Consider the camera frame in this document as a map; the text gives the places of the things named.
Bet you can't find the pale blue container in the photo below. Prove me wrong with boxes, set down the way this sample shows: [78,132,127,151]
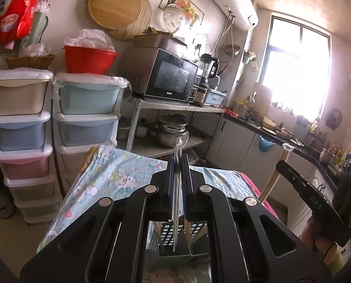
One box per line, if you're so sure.
[203,88,227,107]

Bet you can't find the red plastic basin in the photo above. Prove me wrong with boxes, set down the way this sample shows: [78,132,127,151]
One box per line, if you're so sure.
[63,45,119,76]

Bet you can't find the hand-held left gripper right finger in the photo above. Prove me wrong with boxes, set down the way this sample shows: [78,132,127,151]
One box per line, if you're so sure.
[181,154,333,283]

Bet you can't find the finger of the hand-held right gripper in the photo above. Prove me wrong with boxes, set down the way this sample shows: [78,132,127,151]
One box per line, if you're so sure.
[276,161,351,247]

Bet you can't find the plastic drawer tower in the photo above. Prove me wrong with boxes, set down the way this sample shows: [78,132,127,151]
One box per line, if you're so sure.
[0,68,61,225]
[53,72,132,201]

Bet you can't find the black blender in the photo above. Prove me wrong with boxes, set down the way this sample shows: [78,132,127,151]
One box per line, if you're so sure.
[193,54,220,107]

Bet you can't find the cartoon printed tablecloth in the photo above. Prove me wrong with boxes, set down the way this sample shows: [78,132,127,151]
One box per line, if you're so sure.
[37,145,279,252]

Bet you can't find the kitchen window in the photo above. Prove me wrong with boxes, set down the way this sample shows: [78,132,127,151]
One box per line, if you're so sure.
[256,12,332,116]

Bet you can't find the round wooden board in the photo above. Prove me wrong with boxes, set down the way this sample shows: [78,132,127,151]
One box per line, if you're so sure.
[88,0,141,30]

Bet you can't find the hanging grey-green bag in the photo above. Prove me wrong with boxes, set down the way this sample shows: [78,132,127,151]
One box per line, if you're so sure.
[30,1,51,50]

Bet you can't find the cardboard box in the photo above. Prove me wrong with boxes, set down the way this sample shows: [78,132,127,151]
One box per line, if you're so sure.
[133,34,188,56]

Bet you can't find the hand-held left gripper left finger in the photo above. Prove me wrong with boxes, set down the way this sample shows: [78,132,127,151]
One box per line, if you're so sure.
[20,155,179,283]

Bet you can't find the round woven bamboo mat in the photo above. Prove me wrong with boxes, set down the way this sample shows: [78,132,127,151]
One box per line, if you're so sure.
[107,0,154,41]

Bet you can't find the steel pressure cooker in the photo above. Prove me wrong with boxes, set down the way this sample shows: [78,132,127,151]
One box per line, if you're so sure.
[156,114,189,148]

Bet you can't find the wicker basket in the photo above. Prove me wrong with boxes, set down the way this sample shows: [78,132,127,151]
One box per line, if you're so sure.
[6,54,56,70]

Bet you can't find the black kitchen countertop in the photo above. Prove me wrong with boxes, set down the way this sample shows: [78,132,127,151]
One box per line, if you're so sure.
[224,113,342,189]

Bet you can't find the water heater hoses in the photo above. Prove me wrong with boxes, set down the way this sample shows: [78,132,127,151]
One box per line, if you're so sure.
[214,12,238,65]

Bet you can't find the red printed bag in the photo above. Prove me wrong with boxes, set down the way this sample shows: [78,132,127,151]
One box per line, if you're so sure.
[0,0,48,47]

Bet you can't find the black microwave oven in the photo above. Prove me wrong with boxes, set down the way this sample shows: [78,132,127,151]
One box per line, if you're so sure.
[119,48,204,102]

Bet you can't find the green plastic utensil basket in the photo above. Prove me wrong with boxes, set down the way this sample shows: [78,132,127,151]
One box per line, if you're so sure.
[147,221,211,283]

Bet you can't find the clear plastic bag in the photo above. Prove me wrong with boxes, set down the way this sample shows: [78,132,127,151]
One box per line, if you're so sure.
[18,43,47,57]
[64,29,116,52]

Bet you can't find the black trash bag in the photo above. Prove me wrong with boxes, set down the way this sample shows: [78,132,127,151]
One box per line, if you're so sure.
[0,156,17,219]

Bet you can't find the white water heater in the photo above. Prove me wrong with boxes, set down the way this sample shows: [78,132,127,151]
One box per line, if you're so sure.
[206,0,259,32]

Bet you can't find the blue hanging basket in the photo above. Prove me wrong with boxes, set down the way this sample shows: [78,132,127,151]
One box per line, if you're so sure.
[258,136,276,152]

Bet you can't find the wooden chopstick pair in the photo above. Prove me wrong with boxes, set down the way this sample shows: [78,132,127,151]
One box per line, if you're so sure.
[184,221,194,250]
[259,143,295,204]
[171,133,190,252]

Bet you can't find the person's right hand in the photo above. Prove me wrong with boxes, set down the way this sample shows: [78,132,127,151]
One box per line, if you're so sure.
[300,216,338,260]

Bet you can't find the wall poster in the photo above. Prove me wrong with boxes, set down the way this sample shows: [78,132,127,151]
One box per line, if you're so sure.
[158,0,205,32]

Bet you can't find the white kitchen cabinets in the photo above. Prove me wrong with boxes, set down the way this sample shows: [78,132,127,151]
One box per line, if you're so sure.
[206,118,338,242]

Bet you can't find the metal shelf rack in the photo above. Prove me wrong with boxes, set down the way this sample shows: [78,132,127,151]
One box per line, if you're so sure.
[125,96,225,161]

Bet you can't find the glass pot lid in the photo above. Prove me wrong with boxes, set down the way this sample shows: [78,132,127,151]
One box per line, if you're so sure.
[163,4,186,33]

